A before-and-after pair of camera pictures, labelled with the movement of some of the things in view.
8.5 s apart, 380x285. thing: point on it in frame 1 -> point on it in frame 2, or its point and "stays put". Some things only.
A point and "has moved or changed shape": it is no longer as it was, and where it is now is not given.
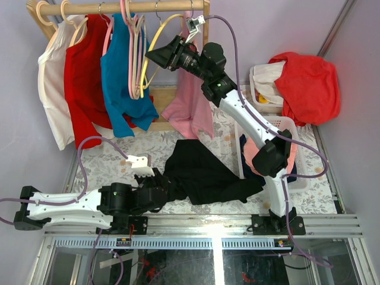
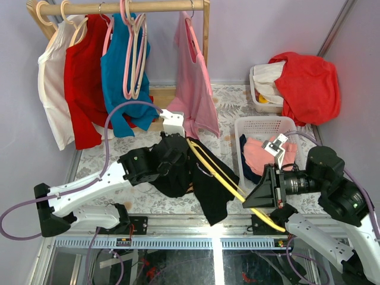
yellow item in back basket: x=262 y=100 stays put
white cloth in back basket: x=264 y=76 stays put
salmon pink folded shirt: x=251 y=148 stays put
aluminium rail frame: x=230 y=231 stays put
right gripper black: x=166 y=57 -> x=271 y=187
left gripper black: x=160 y=181 -> x=164 y=135
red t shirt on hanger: x=84 y=84 stays put
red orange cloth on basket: x=310 y=88 stays put
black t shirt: x=194 y=171 has moved or changed shape
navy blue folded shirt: x=253 y=176 stays put
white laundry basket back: x=263 y=108 stays put
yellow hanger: x=149 y=47 -> x=228 y=189
